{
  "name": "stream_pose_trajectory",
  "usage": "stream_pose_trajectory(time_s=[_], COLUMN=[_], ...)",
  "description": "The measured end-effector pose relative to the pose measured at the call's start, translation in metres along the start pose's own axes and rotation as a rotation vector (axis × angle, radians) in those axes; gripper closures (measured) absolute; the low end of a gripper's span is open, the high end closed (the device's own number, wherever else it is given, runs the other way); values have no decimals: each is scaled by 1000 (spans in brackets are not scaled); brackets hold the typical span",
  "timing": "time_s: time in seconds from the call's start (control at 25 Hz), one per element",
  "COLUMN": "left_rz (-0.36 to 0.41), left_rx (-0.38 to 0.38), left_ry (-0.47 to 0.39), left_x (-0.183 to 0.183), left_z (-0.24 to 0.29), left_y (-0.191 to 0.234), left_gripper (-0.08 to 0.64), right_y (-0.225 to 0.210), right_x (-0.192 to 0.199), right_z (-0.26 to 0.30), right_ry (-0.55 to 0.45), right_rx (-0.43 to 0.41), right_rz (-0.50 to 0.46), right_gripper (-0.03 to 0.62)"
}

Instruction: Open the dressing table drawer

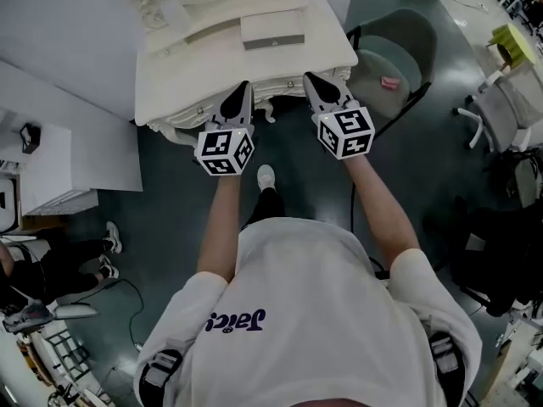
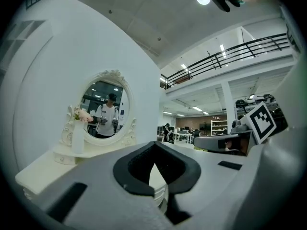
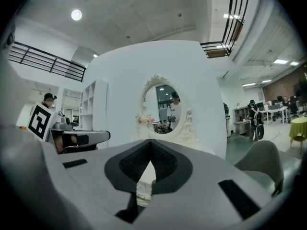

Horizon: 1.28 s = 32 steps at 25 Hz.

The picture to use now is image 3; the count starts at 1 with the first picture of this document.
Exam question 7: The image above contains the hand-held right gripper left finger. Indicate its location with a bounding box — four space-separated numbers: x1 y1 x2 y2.
42 139 152 230

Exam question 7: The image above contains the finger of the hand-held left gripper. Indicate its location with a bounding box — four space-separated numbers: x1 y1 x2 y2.
61 129 111 151

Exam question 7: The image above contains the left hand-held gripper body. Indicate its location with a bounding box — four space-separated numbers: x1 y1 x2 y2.
26 102 80 153

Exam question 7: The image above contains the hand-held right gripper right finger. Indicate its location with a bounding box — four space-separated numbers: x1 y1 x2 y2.
134 139 287 230

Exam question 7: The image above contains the white carved dressing table drawer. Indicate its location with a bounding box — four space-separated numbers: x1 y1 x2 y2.
136 182 153 207

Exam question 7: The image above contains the white open shelf unit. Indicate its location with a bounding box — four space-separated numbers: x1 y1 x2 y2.
78 79 108 132

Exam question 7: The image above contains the pink flower bunch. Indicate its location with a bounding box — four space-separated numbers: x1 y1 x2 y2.
135 114 156 126

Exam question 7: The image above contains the black balcony railing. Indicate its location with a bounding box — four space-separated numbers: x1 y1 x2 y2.
8 41 87 82
200 0 252 58

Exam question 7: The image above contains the beige shell chair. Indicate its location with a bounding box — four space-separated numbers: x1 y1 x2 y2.
234 140 285 197

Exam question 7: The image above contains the low white bookshelf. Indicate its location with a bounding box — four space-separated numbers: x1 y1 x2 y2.
232 105 252 136

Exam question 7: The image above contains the black and white backpack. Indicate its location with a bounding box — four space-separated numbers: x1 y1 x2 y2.
253 109 265 140

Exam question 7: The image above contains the round ceiling lamp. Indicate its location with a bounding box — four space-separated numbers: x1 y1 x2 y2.
71 9 83 22

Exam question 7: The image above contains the white office desk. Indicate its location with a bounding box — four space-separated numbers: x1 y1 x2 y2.
260 106 289 126

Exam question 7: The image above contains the round table with yellow cloth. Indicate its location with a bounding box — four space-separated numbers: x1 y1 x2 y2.
288 117 307 153

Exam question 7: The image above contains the oval mirror with ornate white frame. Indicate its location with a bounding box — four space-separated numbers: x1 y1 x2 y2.
135 74 200 145

